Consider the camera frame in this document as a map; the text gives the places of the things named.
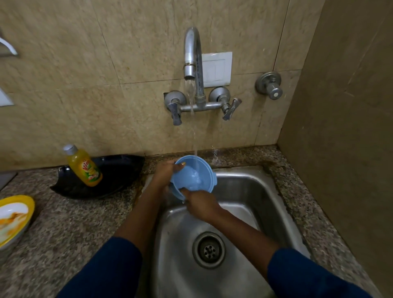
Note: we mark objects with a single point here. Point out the person's left forearm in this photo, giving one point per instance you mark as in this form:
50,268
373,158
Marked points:
116,254

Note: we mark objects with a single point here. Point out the white switch plate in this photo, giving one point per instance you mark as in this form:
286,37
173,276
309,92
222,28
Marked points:
219,69

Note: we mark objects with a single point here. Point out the yellow rimmed plate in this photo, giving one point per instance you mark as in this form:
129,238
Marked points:
29,207

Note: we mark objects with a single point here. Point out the black leaf-shaped tray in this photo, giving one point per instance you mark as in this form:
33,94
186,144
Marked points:
122,172

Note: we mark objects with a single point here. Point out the white power socket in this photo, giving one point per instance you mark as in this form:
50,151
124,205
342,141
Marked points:
4,99

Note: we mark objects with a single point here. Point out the person's right forearm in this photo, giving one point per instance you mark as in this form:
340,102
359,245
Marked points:
291,261

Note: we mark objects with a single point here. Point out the stainless steel sink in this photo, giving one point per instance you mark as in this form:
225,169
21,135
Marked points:
175,261

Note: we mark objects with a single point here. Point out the person's left hand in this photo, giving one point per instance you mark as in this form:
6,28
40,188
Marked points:
164,175

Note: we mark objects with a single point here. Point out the white hanging peeler grater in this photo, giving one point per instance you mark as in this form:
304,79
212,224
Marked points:
7,46

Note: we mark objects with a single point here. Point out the steel wall valve knob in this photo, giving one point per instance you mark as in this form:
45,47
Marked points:
269,84

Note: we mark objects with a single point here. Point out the blue plastic bowl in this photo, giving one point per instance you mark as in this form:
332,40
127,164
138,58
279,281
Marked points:
199,172

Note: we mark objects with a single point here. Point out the person's right hand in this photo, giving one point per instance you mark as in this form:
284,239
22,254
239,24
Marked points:
201,204

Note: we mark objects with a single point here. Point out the yellow dish soap bottle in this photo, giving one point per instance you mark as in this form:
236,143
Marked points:
84,167

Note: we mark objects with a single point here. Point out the steel sink drain strainer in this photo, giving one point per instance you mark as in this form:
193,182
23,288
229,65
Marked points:
208,250

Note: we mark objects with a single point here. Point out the steel wall faucet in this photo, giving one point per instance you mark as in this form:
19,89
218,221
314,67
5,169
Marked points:
193,49

